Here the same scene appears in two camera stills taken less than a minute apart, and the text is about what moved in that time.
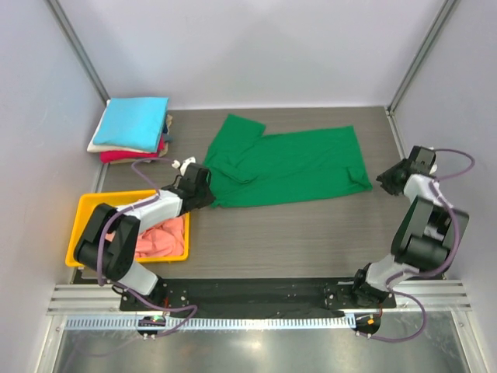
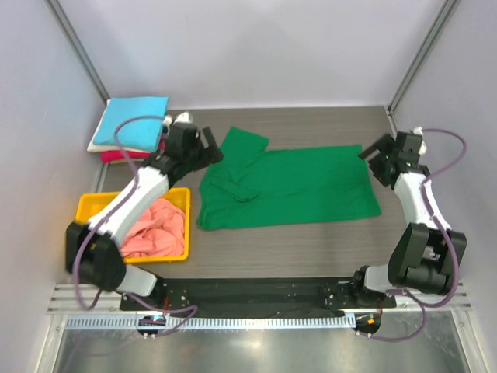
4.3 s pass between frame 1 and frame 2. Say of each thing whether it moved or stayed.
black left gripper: moved
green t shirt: moved
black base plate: stayed
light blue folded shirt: stayed
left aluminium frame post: stayed
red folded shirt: stayed
